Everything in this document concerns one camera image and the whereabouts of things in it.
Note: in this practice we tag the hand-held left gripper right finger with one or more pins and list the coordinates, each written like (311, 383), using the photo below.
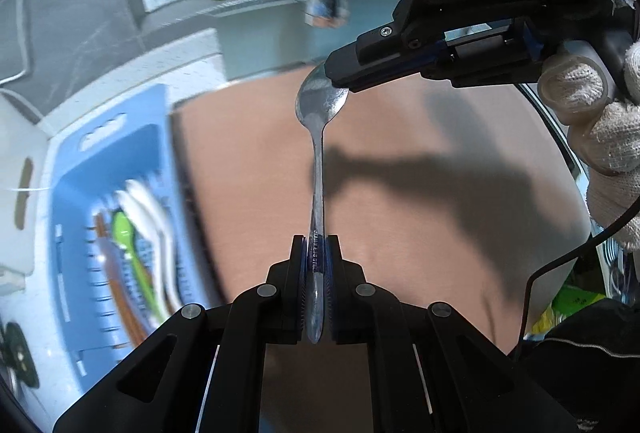
(331, 288)

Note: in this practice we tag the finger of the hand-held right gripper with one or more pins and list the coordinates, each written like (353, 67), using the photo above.
(380, 60)

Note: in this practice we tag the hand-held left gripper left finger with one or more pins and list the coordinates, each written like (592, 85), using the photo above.
(301, 288)

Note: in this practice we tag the metal spoon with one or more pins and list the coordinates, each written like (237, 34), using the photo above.
(317, 173)

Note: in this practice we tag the white ceramic spoon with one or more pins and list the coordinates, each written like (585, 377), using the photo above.
(145, 203)
(167, 273)

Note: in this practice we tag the brown chopstick with red end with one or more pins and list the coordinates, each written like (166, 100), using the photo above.
(122, 298)

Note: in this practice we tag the green plastic spoon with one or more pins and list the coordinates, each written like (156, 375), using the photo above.
(125, 233)

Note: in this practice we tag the blue plastic basket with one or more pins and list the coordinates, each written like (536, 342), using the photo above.
(75, 213)

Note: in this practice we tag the person's right hand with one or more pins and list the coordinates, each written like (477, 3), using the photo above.
(610, 143)

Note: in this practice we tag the green packet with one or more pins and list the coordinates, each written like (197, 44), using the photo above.
(575, 308)

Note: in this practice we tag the black jacket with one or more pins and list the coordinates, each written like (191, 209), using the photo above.
(590, 378)

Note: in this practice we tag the white cutting board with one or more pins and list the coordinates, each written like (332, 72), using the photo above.
(25, 223)

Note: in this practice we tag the dark green clip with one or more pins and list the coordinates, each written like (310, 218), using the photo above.
(20, 353)

